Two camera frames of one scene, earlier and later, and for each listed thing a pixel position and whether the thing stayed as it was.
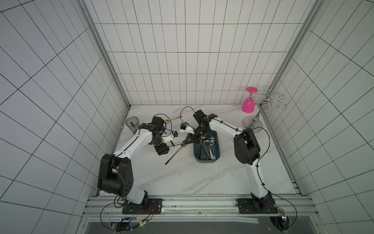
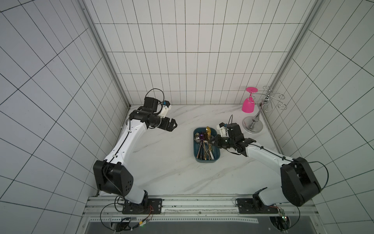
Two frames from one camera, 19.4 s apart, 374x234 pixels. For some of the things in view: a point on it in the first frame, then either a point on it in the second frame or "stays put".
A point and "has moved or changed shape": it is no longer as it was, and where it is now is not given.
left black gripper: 162,149 → 165,127
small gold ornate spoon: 167,121 has moved or changed shape
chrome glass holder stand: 265,99 stays put
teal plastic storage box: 207,149 stays put
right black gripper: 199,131 → 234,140
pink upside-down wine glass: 248,105 stays put
